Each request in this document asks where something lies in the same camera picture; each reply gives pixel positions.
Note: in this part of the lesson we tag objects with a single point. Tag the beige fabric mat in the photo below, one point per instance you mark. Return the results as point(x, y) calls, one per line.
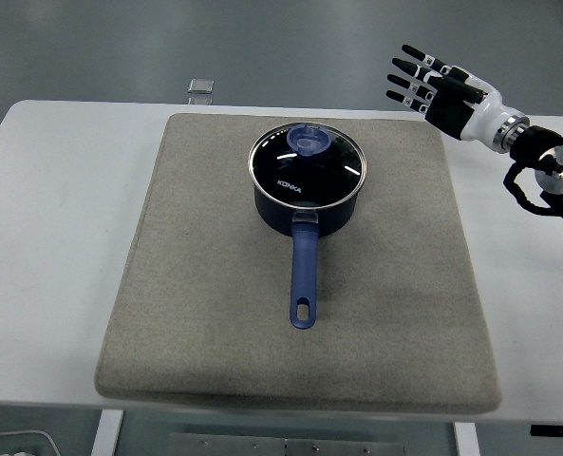
point(214, 285)

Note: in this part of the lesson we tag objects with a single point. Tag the grey metal plate with screws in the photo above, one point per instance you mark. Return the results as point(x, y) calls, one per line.
point(286, 446)

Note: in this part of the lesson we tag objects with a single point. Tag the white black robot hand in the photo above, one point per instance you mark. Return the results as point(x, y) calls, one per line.
point(452, 111)

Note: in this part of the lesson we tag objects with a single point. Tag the silver floor socket plate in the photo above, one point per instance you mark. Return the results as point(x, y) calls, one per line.
point(200, 85)
point(200, 100)

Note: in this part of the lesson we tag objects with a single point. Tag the white table leg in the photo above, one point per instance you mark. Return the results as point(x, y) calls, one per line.
point(107, 434)
point(466, 439)

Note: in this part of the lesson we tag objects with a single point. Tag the black bar under table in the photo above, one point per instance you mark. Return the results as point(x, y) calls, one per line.
point(558, 430)

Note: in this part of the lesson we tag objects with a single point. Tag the glass pot lid blue knob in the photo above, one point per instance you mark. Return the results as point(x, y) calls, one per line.
point(309, 176)

